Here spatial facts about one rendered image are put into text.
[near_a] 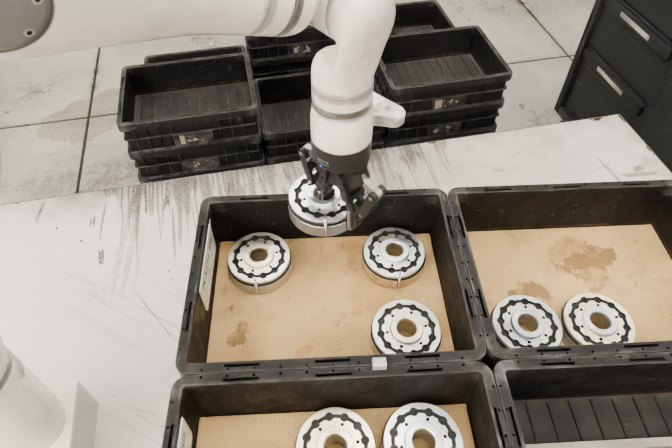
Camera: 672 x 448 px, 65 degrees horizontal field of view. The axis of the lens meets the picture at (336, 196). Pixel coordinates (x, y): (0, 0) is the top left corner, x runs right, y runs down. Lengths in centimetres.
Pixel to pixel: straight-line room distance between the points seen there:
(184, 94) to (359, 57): 136
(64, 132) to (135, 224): 152
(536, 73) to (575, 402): 223
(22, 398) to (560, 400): 71
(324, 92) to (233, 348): 43
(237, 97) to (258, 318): 107
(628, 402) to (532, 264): 24
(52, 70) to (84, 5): 275
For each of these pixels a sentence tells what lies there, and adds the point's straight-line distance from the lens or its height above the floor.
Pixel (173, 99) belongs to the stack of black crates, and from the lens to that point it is 185.
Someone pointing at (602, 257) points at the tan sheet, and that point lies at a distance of 102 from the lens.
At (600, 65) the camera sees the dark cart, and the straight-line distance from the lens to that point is 222.
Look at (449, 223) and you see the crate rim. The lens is 86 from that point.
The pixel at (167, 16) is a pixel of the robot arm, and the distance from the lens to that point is 40.
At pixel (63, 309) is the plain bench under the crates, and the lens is 113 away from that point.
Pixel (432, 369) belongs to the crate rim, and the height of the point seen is 93.
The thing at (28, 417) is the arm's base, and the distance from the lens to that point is 83.
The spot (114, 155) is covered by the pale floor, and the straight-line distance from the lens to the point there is 247.
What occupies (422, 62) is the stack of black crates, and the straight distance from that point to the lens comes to 197.
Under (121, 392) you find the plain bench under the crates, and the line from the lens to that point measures 100.
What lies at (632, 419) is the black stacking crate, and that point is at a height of 83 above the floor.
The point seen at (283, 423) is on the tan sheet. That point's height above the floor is 83.
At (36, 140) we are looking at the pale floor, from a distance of 269.
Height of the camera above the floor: 157
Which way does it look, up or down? 48 degrees down
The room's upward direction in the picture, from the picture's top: straight up
